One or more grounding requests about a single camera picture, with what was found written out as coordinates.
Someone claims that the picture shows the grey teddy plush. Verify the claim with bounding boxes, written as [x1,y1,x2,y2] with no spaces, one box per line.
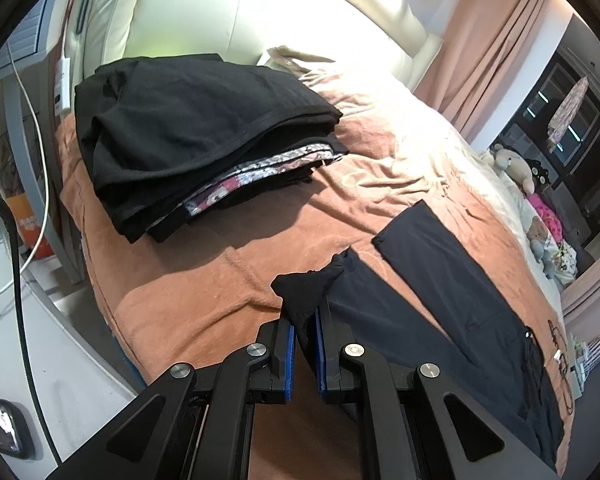
[527,216,556,280]

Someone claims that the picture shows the pink plush toy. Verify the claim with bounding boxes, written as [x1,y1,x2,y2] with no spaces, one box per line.
[527,193,564,244]

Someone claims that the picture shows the cream padded headboard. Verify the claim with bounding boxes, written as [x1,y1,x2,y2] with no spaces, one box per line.
[66,0,442,89]

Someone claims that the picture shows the folded black garment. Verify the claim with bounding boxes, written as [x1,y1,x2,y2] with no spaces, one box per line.
[74,54,342,243]

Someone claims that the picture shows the black device with screen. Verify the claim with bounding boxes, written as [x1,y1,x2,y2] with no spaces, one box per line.
[0,399,35,460]

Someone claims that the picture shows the orange box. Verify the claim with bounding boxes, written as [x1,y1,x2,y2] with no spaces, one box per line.
[6,193,41,249]

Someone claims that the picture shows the beige plush toy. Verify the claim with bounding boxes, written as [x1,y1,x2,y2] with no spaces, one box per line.
[491,144,535,195]

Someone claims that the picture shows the pink curtain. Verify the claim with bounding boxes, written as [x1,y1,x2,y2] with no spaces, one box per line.
[415,0,550,142]

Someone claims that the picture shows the brown fleece blanket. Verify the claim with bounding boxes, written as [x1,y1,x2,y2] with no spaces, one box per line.
[54,71,577,480]

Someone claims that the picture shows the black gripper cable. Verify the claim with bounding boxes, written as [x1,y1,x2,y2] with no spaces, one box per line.
[0,184,64,466]

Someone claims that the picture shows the white power adapter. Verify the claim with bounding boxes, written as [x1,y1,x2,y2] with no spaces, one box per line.
[53,56,71,118]

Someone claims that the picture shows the white cable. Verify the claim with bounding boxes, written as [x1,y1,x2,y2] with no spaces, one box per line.
[0,39,52,311]

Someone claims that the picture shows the folded floral patterned garment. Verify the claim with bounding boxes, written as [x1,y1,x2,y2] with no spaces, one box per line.
[182,141,348,218]

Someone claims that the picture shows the stack of books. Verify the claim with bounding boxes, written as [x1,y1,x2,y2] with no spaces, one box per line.
[569,334,600,389]

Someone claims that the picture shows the dark navy pants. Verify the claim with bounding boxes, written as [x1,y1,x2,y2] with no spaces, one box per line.
[272,202,565,467]

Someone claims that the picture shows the hanging floral cloth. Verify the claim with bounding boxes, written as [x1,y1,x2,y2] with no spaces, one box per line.
[547,76,588,153]

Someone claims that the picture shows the black cable on bed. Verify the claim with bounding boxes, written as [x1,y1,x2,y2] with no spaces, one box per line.
[546,318,577,417]

